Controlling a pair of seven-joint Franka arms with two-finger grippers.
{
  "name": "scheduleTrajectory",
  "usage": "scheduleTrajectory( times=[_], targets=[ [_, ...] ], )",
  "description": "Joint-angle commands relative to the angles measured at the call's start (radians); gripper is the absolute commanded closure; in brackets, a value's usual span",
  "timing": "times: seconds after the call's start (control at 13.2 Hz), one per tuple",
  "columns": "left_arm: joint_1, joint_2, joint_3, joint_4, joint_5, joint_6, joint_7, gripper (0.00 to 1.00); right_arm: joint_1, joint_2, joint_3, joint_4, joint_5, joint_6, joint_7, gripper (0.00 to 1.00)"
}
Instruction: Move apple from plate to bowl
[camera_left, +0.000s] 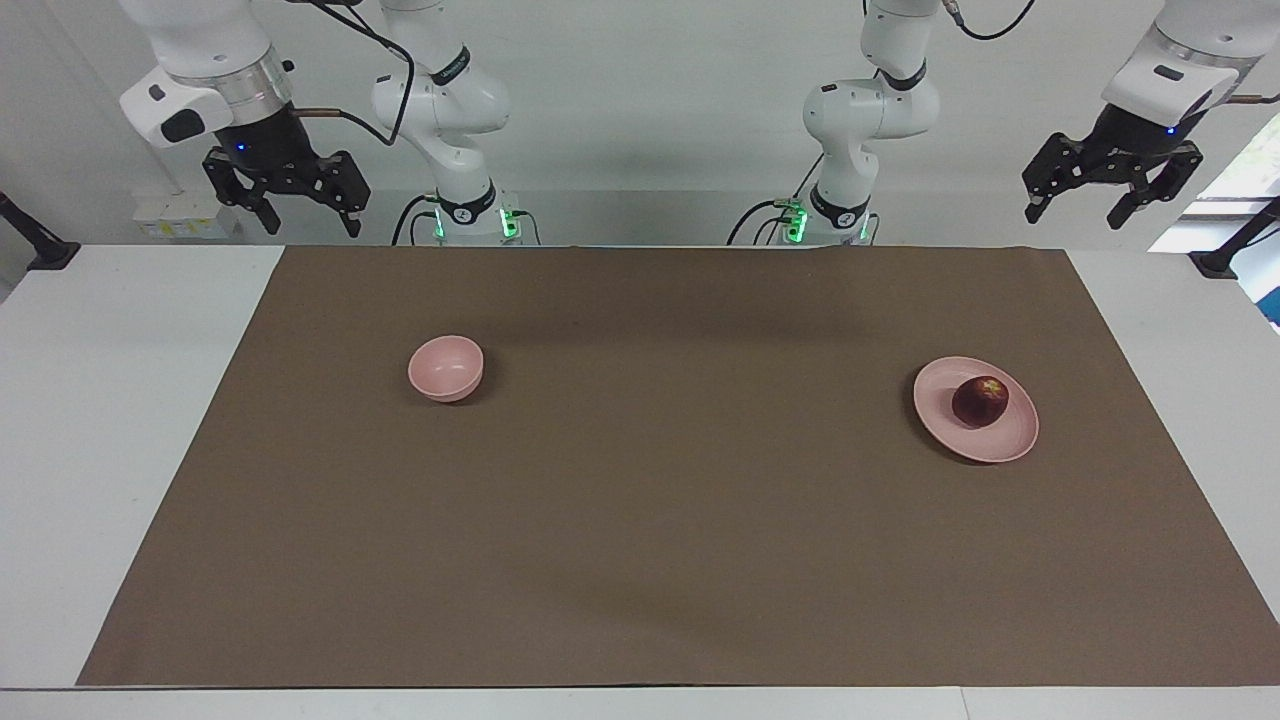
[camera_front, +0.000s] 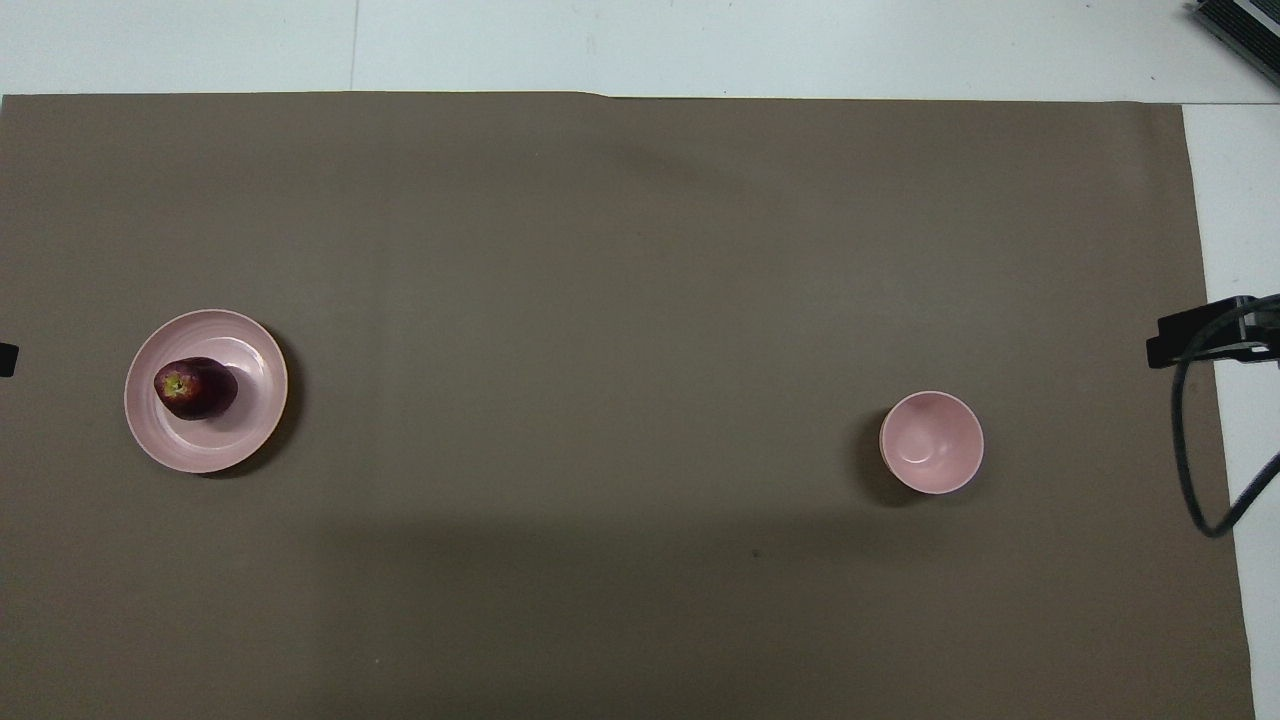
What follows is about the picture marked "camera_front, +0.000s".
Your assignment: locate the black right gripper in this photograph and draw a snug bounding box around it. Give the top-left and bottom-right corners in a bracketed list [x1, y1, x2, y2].
[1146, 295, 1280, 369]

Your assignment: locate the dark red apple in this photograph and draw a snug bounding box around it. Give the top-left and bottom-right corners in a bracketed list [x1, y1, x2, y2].
[153, 357, 240, 422]

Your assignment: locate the pink plate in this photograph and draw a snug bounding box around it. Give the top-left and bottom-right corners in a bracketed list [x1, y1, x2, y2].
[124, 309, 289, 475]

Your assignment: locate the pink bowl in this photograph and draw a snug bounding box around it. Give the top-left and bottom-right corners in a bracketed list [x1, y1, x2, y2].
[879, 390, 986, 496]

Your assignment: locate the grey ridged device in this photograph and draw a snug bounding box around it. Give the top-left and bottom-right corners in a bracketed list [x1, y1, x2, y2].
[1190, 0, 1280, 87]

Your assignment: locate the brown table mat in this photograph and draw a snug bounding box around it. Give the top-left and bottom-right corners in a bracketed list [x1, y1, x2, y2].
[0, 92, 1256, 720]

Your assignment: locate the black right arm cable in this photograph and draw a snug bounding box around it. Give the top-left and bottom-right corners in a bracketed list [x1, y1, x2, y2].
[1172, 295, 1280, 539]

